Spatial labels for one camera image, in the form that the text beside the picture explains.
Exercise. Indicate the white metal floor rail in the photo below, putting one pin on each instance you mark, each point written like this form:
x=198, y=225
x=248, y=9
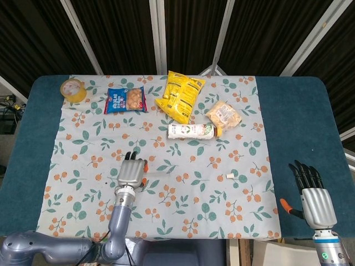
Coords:
x=348, y=135
x=11, y=87

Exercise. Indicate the white flat board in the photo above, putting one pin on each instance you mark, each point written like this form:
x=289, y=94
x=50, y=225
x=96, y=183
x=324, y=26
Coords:
x=283, y=255

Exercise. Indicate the black pleated curtain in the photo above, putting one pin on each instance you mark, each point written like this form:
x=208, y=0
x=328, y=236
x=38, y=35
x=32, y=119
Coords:
x=124, y=27

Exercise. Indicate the robot right grey arm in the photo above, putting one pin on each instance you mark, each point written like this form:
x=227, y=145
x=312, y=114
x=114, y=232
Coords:
x=328, y=249

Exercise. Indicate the white metal frame post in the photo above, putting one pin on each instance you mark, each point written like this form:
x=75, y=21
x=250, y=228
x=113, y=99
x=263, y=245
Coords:
x=80, y=33
x=222, y=30
x=310, y=38
x=159, y=36

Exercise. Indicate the clear bag of crackers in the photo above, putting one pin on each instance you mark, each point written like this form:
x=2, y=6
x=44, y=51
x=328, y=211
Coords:
x=224, y=115

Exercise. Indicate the dark blue table cover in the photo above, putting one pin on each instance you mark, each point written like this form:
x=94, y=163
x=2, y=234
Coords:
x=294, y=116

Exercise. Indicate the floral printed tablecloth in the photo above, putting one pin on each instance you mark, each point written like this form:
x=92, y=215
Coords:
x=194, y=199

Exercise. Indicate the robot left five-finger hand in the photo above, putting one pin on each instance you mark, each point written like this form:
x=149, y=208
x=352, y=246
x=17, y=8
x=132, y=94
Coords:
x=130, y=173

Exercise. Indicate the white drink bottle orange cap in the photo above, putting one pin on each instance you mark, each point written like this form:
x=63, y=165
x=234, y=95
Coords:
x=191, y=130

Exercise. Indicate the black equipment box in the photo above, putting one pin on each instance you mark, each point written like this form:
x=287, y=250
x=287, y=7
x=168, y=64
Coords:
x=7, y=123

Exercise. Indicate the robot right five-finger hand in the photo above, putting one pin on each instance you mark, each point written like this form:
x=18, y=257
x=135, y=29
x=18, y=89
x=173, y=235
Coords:
x=317, y=207

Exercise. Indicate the blue snack bag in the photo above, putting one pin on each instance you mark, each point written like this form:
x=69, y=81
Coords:
x=124, y=100

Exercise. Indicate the yellow snack bag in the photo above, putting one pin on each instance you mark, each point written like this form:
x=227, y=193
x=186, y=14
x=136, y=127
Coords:
x=180, y=95

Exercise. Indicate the small white cap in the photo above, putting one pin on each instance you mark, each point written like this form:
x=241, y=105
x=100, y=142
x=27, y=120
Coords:
x=229, y=176

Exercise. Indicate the brown wooden plank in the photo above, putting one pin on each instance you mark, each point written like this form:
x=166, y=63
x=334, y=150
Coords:
x=244, y=252

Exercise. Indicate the yellow packing tape roll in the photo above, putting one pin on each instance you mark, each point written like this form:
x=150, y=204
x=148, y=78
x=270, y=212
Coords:
x=73, y=90

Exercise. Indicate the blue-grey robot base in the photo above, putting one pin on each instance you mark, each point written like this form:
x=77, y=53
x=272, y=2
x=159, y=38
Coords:
x=180, y=255

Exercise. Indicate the robot left grey arm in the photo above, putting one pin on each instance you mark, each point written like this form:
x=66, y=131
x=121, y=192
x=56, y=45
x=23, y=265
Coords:
x=120, y=216

